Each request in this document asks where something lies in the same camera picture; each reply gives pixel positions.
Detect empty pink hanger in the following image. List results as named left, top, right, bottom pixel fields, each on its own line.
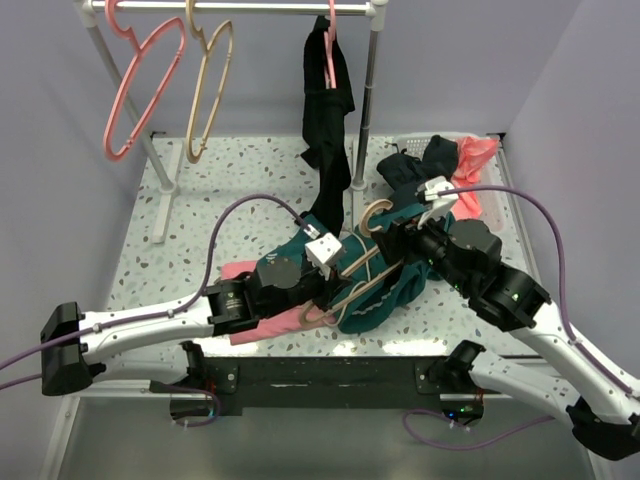
left=102, top=0, right=188, bottom=162

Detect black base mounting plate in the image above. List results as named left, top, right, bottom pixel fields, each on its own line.
left=169, top=339, right=506, bottom=417

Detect white clothes rack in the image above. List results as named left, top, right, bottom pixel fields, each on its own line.
left=73, top=1, right=388, bottom=244

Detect coral pink garment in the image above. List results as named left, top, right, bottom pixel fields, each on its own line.
left=451, top=136, right=499, bottom=220

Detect white plastic laundry basket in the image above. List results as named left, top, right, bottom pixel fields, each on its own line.
left=394, top=130, right=506, bottom=236

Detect beige wooden hanger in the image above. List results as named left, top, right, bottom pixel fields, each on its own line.
left=183, top=0, right=234, bottom=164
left=298, top=198, right=401, bottom=329

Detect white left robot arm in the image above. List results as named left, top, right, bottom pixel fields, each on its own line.
left=40, top=257, right=350, bottom=397

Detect black hanging shorts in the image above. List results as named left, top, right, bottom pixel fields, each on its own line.
left=302, top=16, right=355, bottom=235

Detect dark navy garment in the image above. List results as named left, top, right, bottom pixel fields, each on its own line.
left=376, top=135, right=458, bottom=211

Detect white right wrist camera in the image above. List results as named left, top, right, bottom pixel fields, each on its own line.
left=416, top=176, right=459, bottom=229

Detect pink hanger holding black shorts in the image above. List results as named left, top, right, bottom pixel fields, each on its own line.
left=324, top=0, right=337, bottom=90

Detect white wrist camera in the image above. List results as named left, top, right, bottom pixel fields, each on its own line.
left=416, top=176, right=459, bottom=229
left=305, top=233, right=344, bottom=270

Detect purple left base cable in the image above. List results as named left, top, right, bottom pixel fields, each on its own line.
left=169, top=387, right=227, bottom=429

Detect pink folded cloth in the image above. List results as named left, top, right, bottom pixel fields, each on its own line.
left=220, top=261, right=322, bottom=345

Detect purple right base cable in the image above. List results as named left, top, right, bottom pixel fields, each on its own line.
left=402, top=392, right=559, bottom=450

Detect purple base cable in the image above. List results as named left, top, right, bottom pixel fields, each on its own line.
left=169, top=387, right=227, bottom=429
left=402, top=392, right=559, bottom=450

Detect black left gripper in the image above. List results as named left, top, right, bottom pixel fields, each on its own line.
left=261, top=257, right=352, bottom=320

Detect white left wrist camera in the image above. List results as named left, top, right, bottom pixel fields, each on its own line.
left=305, top=233, right=344, bottom=270

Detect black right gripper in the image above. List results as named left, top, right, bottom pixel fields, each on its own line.
left=369, top=203, right=471, bottom=294

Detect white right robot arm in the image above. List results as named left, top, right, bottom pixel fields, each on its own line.
left=371, top=219, right=639, bottom=461

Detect teal green shorts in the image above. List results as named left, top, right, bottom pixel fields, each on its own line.
left=257, top=203, right=440, bottom=334

